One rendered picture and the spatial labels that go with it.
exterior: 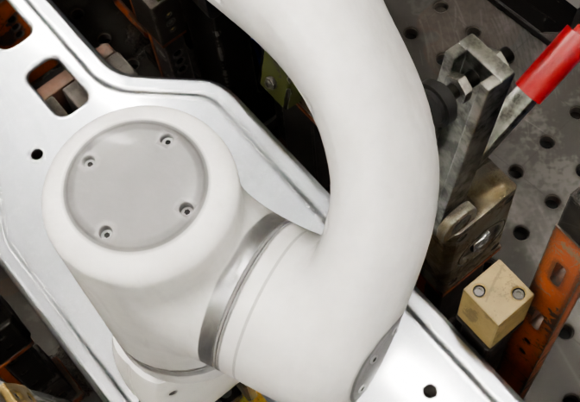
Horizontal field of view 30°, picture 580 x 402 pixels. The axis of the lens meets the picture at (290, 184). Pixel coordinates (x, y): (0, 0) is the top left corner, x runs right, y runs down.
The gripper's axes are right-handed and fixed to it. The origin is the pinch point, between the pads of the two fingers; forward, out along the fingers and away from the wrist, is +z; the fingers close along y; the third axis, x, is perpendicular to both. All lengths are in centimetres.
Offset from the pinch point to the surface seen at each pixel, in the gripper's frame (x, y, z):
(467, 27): -24, -49, 33
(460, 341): 7.6, -15.0, 2.5
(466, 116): 0.3, -20.4, -13.7
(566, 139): -7, -47, 33
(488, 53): -0.2, -22.0, -18.6
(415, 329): 4.8, -13.3, 2.8
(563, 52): 0.1, -29.3, -11.5
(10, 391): -6.0, 10.7, -7.6
